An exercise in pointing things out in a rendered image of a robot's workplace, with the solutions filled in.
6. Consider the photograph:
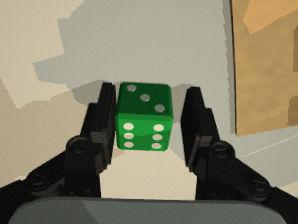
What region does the tan flat mat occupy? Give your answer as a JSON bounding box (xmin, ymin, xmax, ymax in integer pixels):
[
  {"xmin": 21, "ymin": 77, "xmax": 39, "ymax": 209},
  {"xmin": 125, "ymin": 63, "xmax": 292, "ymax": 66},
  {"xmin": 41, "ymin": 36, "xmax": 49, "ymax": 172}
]
[{"xmin": 230, "ymin": 0, "xmax": 298, "ymax": 137}]

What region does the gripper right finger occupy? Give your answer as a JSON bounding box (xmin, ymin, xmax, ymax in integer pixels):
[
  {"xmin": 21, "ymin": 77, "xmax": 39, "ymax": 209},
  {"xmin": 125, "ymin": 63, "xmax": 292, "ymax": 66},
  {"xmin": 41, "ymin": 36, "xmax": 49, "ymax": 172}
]
[{"xmin": 180, "ymin": 86, "xmax": 298, "ymax": 224}]

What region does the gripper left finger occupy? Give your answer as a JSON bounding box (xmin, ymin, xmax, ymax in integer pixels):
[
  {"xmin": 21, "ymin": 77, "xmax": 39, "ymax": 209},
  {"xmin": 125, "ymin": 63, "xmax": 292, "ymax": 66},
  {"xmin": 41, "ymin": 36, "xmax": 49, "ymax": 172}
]
[{"xmin": 0, "ymin": 82, "xmax": 117, "ymax": 224}]

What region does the green die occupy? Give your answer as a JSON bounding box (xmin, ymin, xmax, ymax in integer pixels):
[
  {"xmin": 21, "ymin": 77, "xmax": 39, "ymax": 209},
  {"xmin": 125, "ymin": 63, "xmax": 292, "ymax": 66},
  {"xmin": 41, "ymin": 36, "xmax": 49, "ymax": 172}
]
[{"xmin": 115, "ymin": 82, "xmax": 173, "ymax": 151}]

